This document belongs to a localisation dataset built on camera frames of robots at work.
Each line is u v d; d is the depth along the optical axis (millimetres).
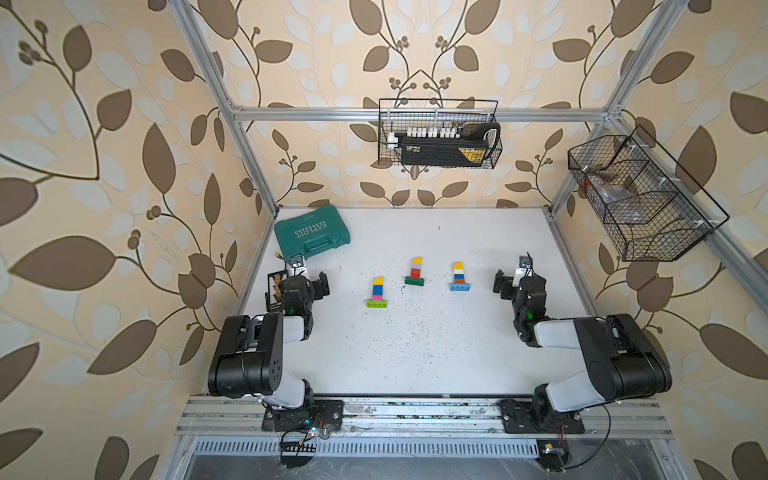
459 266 1031
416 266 1044
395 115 911
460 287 963
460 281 978
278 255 1054
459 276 990
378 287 971
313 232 1083
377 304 935
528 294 703
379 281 996
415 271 992
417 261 1058
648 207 727
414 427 735
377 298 943
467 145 833
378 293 946
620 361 450
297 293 719
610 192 729
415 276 990
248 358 450
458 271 992
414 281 980
